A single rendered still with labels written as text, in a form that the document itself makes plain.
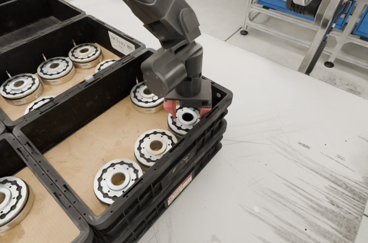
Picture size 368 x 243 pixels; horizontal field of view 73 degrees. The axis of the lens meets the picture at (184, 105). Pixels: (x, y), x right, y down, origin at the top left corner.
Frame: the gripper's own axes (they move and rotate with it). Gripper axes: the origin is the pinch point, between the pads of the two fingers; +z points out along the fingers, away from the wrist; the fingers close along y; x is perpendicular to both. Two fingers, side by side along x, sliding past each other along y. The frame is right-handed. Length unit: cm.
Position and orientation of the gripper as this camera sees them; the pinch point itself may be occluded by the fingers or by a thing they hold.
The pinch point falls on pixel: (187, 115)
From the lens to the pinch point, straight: 61.8
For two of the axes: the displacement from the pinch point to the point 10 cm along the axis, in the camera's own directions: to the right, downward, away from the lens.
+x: 0.6, -7.3, 6.8
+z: 0.1, 6.8, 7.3
